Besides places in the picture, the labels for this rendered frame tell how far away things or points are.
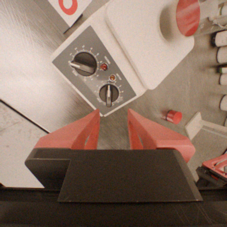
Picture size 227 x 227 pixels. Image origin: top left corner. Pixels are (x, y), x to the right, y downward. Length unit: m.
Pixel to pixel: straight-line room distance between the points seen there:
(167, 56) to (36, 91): 0.21
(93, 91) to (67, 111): 0.07
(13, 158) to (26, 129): 0.06
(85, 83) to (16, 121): 0.13
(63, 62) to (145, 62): 0.11
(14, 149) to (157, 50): 0.28
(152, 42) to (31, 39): 0.17
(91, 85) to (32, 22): 0.12
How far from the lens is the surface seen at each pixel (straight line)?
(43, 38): 0.23
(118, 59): 0.18
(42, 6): 0.24
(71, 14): 0.23
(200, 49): 0.45
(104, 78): 0.18
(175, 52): 0.22
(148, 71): 0.18
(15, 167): 0.28
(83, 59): 0.17
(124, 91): 0.19
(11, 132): 0.25
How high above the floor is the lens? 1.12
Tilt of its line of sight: 59 degrees down
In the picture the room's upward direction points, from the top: 122 degrees clockwise
